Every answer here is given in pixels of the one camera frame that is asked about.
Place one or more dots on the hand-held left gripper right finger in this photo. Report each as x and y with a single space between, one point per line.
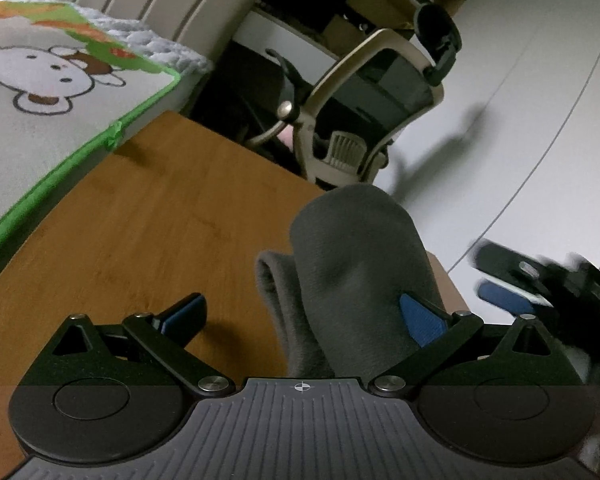
422 323

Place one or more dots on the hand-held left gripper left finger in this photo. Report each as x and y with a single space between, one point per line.
181 317

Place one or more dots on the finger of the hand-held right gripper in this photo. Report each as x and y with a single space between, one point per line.
505 263
503 295

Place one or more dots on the dark grey garment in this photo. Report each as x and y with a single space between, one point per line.
350 270

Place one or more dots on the beige office chair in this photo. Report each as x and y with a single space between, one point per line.
380 80

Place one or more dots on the cartoon bear printed blanket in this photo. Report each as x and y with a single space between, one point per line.
40 125

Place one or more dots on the white knitted blanket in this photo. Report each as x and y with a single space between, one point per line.
145 40

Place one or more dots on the white desk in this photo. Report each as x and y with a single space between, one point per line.
280 35

